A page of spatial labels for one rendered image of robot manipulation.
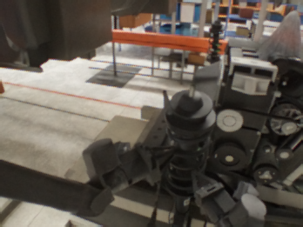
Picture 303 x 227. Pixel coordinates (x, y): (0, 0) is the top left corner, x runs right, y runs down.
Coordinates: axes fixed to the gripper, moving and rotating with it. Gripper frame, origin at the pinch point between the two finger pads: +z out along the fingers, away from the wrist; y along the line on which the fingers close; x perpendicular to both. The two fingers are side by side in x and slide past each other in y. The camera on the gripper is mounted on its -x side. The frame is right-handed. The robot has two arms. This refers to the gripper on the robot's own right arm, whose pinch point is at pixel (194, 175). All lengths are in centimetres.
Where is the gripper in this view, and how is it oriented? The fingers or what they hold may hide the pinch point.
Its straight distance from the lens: 62.3
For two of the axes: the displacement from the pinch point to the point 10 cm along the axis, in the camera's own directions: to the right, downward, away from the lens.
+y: -1.9, -7.4, -6.4
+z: -3.6, -5.5, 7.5
